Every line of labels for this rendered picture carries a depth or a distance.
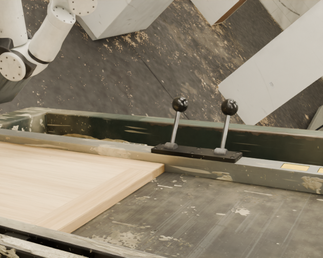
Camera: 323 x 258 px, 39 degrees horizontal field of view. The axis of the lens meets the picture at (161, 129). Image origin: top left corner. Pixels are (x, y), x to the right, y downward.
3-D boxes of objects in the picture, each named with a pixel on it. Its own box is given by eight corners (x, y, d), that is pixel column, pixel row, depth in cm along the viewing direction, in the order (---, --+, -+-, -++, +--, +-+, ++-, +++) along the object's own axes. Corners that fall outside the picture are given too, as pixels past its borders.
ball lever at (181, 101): (166, 153, 104) (177, 99, 107) (180, 155, 103) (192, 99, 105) (159, 149, 101) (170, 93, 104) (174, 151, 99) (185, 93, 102)
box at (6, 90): (-7, 76, 163) (17, 44, 154) (11, 102, 162) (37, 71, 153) (-36, 81, 153) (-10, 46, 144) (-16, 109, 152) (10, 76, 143)
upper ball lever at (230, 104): (214, 159, 99) (225, 101, 102) (231, 161, 97) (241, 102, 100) (208, 155, 95) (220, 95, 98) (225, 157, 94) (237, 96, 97)
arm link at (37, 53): (61, 38, 107) (27, 92, 117) (78, 25, 116) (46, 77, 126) (24, 9, 106) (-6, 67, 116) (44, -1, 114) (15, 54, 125)
